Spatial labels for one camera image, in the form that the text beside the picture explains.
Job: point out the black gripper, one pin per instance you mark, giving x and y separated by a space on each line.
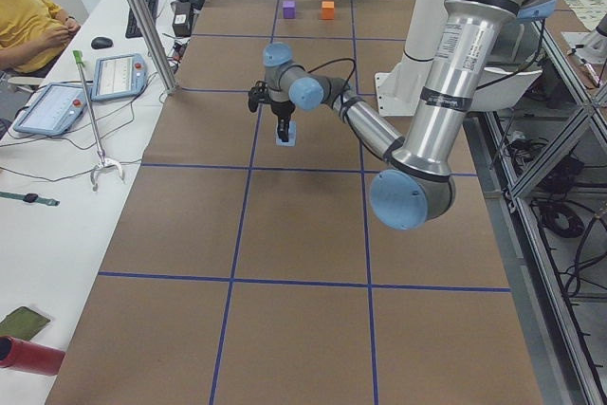
283 113

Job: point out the light blue foam block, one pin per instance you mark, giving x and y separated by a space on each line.
292 136

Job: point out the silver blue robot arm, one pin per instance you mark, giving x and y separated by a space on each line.
417 186

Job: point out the purple foam block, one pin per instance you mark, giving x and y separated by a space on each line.
289 9

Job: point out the orange foam block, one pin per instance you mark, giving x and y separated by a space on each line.
327 10

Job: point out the black power adapter box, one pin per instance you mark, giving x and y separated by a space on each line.
183 19

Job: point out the far blue teach pendant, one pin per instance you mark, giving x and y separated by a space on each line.
118 77

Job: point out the blue teach pendant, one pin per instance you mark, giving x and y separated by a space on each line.
118 77
55 109

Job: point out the black computer mouse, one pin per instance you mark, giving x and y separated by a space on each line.
101 42

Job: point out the white chair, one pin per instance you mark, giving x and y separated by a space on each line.
505 94

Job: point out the near blue teach pendant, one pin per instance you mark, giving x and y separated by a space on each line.
55 109

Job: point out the person in yellow shirt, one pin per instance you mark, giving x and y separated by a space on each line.
34 35

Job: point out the olive green pouch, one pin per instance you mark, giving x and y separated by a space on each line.
23 323

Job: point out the red water bottle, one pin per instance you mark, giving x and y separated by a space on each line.
29 357

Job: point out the white pedestal column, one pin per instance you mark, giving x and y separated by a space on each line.
398 91

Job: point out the green handled reacher grabber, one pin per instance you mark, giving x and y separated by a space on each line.
105 162

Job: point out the aluminium frame post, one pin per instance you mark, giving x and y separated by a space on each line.
147 27

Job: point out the green strap wristwatch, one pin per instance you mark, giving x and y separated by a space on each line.
30 198

